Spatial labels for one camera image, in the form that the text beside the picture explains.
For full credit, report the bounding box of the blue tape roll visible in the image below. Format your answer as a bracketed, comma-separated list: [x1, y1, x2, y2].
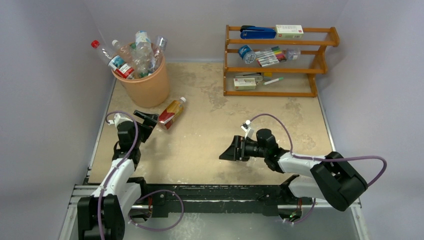
[238, 45, 257, 64]

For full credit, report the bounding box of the red white label bottle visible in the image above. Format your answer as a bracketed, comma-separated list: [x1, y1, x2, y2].
[90, 40, 134, 80]

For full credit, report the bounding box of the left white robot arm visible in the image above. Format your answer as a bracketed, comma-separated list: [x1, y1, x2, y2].
[77, 110, 159, 240]

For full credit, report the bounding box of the pack of coloured markers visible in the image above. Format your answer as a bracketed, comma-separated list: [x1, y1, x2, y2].
[255, 46, 287, 67]

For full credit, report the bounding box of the green white marker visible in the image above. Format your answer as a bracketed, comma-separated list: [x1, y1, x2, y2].
[263, 77, 284, 86]

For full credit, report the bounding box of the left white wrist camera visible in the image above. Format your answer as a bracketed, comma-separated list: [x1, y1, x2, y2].
[106, 113, 133, 128]

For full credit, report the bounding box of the small clear jar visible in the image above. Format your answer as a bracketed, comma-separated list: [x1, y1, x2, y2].
[285, 48, 301, 61]

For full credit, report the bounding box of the wooden shelf rack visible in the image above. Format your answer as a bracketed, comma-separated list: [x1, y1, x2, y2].
[223, 25, 340, 97]

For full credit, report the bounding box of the grey stapler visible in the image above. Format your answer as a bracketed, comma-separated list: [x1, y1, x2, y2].
[234, 72, 263, 82]

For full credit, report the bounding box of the orange plastic bin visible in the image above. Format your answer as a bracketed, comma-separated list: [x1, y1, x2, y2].
[112, 56, 170, 108]

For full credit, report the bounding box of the blue stapler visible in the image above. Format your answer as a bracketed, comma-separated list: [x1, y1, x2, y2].
[240, 25, 276, 39]

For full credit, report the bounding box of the red gold tea bottle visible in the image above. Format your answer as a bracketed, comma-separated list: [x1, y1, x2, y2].
[158, 97, 187, 130]

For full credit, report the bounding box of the white blue label bottle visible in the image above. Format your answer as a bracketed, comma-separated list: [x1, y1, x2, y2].
[134, 31, 156, 78]

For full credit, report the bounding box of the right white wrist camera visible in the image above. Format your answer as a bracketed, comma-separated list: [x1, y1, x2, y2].
[240, 119, 255, 139]

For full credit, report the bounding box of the white red box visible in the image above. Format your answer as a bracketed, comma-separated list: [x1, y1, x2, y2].
[274, 24, 304, 40]

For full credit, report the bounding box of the crushed clear bottle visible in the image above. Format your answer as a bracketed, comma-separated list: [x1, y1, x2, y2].
[112, 39, 144, 79]

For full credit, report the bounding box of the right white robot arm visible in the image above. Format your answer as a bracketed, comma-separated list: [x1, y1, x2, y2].
[218, 128, 368, 212]

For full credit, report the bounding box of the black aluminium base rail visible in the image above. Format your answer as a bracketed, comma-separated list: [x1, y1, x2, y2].
[67, 183, 360, 220]

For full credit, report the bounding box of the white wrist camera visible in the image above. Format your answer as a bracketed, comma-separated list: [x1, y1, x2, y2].
[240, 119, 255, 139]
[106, 113, 133, 128]

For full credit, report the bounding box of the white stapler box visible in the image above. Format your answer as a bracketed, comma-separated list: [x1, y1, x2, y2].
[233, 77, 257, 91]

